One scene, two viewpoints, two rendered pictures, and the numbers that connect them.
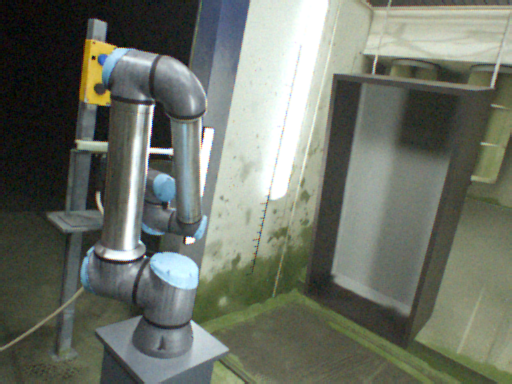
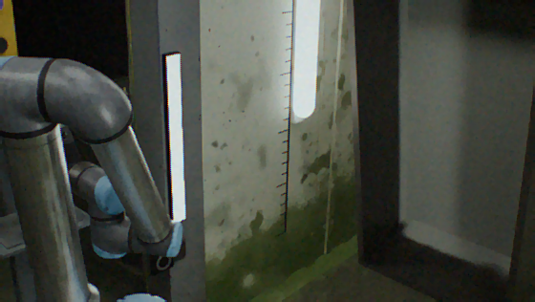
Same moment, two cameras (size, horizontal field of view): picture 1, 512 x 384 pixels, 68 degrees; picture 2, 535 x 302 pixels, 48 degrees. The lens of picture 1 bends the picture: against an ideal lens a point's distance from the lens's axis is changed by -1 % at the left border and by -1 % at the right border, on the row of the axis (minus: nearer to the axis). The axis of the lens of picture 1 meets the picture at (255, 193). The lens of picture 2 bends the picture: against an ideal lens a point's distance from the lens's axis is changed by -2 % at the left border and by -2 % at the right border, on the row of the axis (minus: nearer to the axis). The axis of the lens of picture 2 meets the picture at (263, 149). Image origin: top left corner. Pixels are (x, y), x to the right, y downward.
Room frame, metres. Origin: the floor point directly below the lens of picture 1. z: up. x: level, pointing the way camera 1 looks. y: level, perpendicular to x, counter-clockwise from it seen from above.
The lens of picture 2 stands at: (0.02, -0.13, 1.75)
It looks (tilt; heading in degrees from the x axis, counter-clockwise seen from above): 23 degrees down; 4
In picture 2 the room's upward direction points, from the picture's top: 1 degrees clockwise
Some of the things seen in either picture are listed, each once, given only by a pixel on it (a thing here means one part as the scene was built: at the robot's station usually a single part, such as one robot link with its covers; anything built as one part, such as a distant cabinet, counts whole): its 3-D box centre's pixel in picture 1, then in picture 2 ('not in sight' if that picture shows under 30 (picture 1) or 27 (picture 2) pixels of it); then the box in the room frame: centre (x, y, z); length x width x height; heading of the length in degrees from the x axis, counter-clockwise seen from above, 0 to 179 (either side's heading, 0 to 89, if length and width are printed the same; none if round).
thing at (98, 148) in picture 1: (127, 166); not in sight; (1.71, 0.59, 1.05); 0.49 x 0.05 x 0.23; 141
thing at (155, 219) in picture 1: (157, 216); (112, 231); (1.36, 0.33, 0.96); 0.12 x 0.09 x 0.12; 85
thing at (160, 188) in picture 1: (158, 186); (103, 191); (1.36, 0.35, 1.07); 0.12 x 0.09 x 0.10; 51
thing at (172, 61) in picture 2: (198, 187); (174, 141); (1.97, 0.30, 0.96); 0.06 x 0.02 x 0.63; 141
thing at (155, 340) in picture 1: (165, 325); not in sight; (1.10, 0.19, 0.69); 0.19 x 0.19 x 0.10
